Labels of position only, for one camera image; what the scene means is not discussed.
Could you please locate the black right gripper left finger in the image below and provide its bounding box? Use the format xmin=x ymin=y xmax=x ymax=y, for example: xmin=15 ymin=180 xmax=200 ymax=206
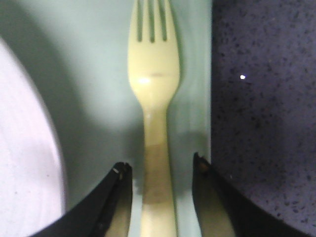
xmin=34 ymin=162 xmax=133 ymax=237

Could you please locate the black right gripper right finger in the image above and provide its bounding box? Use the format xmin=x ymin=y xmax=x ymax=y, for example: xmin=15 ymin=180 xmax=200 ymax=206
xmin=192 ymin=153 xmax=306 ymax=237

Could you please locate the white round plate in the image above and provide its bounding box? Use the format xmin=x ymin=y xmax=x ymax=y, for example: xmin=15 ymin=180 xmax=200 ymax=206
xmin=0 ymin=40 xmax=66 ymax=237

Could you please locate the pale yellow plastic fork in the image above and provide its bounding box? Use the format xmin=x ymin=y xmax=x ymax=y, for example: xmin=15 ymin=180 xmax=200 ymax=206
xmin=127 ymin=0 xmax=180 ymax=237

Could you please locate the light green serving tray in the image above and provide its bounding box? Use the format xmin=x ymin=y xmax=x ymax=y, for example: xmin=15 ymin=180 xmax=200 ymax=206
xmin=0 ymin=0 xmax=212 ymax=237

